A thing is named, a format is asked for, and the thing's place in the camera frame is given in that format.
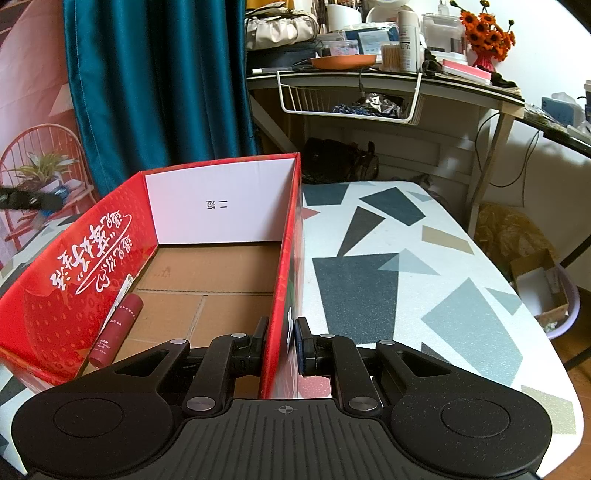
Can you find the black-edged side desk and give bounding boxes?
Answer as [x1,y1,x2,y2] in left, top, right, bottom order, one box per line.
[522,104,591,160]

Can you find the dark grey bag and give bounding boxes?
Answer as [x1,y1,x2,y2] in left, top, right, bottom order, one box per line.
[247,41,324,75]

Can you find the orange artificial flowers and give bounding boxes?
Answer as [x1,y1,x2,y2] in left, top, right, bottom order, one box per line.
[459,2,517,63]

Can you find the beige puffy bag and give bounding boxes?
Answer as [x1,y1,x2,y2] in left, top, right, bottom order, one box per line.
[245,14,319,51]

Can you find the blue tissue box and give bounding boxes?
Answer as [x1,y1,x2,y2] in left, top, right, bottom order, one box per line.
[541,92,583,127]

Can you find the red cardboard box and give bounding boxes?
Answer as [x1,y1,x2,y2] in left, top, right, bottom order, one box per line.
[0,152,305,400]

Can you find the purple plastic basin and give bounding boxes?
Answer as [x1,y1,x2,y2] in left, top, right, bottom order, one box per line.
[531,263,580,342]

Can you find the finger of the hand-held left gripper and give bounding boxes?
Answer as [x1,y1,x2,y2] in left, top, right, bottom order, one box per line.
[0,185,66,212]

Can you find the pink and white box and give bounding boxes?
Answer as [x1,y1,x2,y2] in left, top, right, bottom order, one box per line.
[441,59,492,84]

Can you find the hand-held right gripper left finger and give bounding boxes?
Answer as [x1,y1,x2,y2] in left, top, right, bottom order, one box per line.
[113,316,271,418]

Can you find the red vase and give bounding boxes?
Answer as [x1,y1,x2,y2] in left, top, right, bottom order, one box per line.
[473,48,497,73]

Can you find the silver foil bag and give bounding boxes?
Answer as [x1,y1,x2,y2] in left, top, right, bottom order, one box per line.
[358,92,402,118]

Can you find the white spray can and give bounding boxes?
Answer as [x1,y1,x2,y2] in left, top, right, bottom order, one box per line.
[398,10,422,72]

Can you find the black cable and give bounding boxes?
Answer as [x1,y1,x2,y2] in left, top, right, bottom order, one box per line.
[478,108,541,189]

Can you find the dark red cosmetic tube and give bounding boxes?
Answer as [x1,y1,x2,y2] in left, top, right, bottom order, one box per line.
[89,293,144,368]

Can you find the yellow plastic bag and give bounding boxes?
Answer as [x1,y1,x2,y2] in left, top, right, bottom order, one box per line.
[475,203,557,278]

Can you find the orange plate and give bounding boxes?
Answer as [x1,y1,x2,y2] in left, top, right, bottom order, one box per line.
[309,54,378,71]

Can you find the white round lamp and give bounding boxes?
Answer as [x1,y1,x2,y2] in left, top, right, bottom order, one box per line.
[365,0,409,24]

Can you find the small open cardboard box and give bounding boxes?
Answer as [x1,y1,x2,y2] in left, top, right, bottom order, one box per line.
[509,249,570,319]

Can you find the wall poster with chair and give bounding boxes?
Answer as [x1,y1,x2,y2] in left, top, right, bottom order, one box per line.
[0,0,100,273]

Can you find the clear plastic storage box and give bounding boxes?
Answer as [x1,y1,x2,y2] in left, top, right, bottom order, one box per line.
[422,13,467,58]

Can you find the geometric patterned tablecloth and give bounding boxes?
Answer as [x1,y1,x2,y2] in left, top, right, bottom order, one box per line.
[0,180,585,478]

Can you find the black bag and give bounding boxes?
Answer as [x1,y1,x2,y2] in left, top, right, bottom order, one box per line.
[302,137,380,185]

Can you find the white pen holder cup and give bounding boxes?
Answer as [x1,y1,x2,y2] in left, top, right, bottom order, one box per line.
[325,4,363,34]

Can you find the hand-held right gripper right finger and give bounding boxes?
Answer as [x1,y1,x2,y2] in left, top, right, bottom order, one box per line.
[294,316,452,414]

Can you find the white desk with glass top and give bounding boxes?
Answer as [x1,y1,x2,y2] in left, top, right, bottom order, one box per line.
[245,67,527,236]

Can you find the blue flat box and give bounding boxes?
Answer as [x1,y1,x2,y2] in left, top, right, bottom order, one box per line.
[344,25,400,55]

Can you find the clear box of pink beads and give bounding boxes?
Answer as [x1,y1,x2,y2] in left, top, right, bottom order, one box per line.
[323,39,361,58]

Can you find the teal curtain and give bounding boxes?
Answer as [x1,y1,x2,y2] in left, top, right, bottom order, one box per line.
[62,0,262,197]

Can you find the white wire basket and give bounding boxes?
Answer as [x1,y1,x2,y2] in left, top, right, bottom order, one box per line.
[276,70,423,125]

